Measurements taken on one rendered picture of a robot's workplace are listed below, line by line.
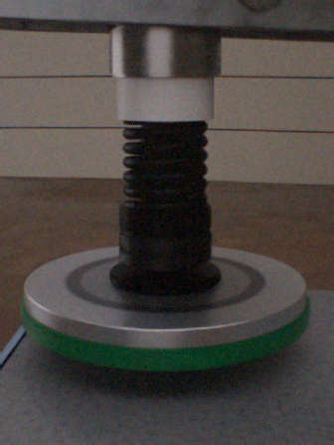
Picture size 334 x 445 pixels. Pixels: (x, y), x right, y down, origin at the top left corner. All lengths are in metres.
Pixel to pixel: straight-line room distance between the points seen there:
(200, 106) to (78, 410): 0.22
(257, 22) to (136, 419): 0.26
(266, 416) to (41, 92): 6.55
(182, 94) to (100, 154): 6.33
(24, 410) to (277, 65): 6.15
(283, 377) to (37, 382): 0.17
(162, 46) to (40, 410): 0.25
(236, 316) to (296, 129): 6.12
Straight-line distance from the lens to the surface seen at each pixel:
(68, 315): 0.45
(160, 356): 0.43
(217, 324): 0.44
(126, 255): 0.50
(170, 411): 0.45
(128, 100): 0.48
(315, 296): 0.68
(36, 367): 0.52
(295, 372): 0.51
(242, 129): 6.57
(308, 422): 0.45
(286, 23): 0.46
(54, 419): 0.45
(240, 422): 0.44
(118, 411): 0.45
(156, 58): 0.46
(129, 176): 0.49
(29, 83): 6.97
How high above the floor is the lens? 1.05
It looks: 13 degrees down
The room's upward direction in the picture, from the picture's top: straight up
